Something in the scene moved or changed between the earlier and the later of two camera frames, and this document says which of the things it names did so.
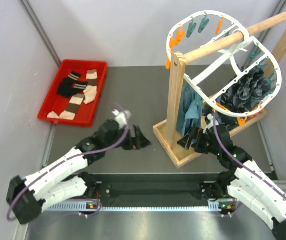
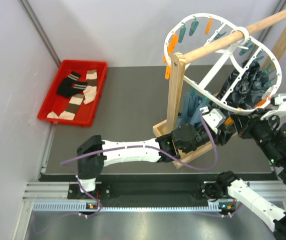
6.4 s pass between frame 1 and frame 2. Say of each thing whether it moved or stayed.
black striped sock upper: stayed
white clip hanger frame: moved
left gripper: moved
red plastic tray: stayed
